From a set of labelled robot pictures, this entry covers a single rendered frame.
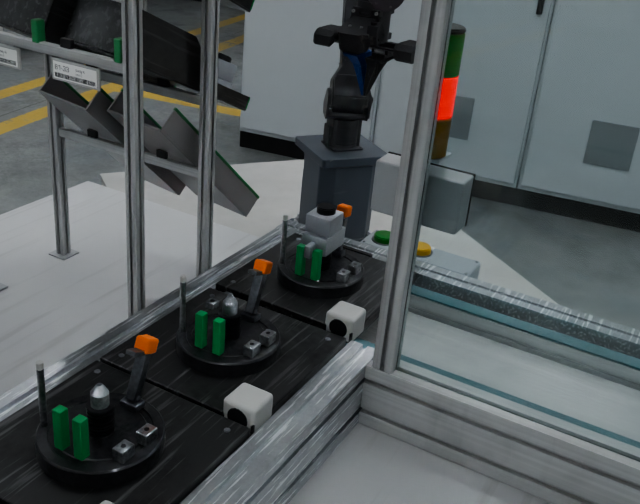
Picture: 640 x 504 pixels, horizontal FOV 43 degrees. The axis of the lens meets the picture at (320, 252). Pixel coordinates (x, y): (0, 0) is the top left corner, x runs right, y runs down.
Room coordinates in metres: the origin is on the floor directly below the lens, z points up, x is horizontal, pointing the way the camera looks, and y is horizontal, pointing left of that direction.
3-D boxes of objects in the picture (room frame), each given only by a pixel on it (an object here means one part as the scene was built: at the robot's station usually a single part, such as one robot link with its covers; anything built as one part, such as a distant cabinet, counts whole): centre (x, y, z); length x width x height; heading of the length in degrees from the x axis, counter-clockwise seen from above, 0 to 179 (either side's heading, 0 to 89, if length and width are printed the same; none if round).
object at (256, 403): (0.93, 0.11, 1.01); 0.24 x 0.24 x 0.13; 63
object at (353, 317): (1.03, -0.05, 0.97); 0.05 x 0.05 x 0.04; 63
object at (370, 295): (1.16, 0.00, 0.96); 0.24 x 0.24 x 0.02; 63
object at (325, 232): (1.15, 0.00, 1.06); 0.08 x 0.04 x 0.07; 153
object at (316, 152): (1.56, -0.02, 0.96); 0.15 x 0.15 x 0.20; 26
